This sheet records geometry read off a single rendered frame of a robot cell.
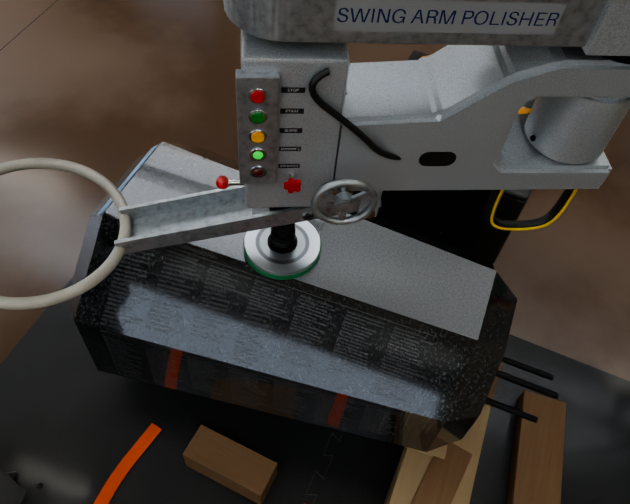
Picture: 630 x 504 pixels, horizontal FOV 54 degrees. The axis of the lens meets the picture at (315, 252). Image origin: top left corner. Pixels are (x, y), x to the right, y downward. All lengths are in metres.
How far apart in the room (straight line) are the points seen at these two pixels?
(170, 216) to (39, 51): 2.38
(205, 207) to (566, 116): 0.91
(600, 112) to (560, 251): 1.70
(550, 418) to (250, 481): 1.12
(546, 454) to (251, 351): 1.19
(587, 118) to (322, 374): 0.93
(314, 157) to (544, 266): 1.85
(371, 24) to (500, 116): 0.37
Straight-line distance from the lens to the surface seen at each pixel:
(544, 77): 1.33
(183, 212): 1.70
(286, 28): 1.13
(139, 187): 1.94
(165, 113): 3.42
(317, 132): 1.29
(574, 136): 1.50
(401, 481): 2.15
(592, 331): 2.91
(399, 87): 1.38
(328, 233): 1.80
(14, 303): 1.63
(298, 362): 1.75
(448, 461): 2.20
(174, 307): 1.83
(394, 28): 1.15
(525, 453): 2.44
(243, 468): 2.20
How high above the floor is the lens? 2.24
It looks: 54 degrees down
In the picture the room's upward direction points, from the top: 7 degrees clockwise
